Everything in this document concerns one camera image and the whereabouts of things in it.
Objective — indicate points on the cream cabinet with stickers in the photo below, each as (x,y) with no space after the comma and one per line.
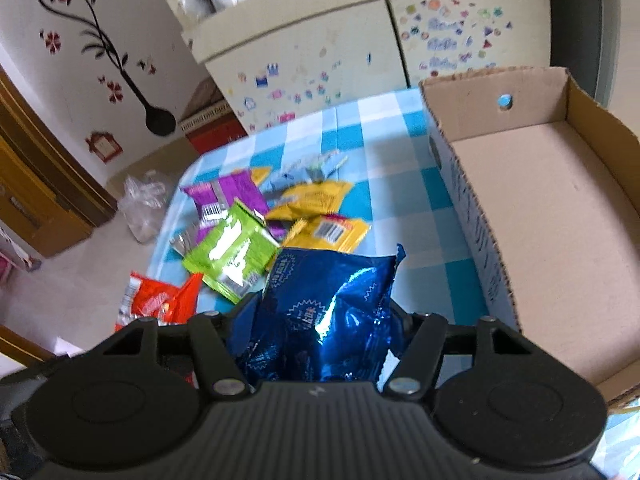
(325,50)

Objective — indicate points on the purple snack packet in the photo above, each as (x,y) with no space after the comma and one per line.
(235,190)

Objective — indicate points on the cardboard box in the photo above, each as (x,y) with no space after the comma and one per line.
(550,210)

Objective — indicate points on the blue checked tablecloth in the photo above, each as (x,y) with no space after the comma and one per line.
(350,130)

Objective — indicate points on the red house socket sticker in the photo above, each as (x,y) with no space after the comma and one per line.
(104,146)

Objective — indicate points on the white and blue snack packet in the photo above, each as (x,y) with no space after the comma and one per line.
(295,175)

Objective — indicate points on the flower vase wall sticker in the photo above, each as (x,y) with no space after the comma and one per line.
(160,120)

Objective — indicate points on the clear plastic bag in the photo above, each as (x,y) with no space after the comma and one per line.
(142,210)

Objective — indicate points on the silver foil snack packet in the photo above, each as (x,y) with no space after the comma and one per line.
(185,240)

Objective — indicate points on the blue foil snack packet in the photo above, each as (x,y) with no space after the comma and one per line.
(320,300)

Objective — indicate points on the yellow snack packet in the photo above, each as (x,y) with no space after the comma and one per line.
(340,232)
(315,197)

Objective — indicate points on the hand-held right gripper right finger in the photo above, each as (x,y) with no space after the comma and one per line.
(417,350)

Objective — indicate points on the wooden door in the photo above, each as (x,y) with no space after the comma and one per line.
(35,190)

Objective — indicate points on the brown and red carton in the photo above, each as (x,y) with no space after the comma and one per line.
(215,132)

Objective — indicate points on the red snack packet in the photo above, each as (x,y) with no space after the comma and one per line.
(150,305)

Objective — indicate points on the green snack packet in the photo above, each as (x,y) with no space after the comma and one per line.
(225,250)

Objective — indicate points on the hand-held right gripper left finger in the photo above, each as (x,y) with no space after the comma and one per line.
(210,347)

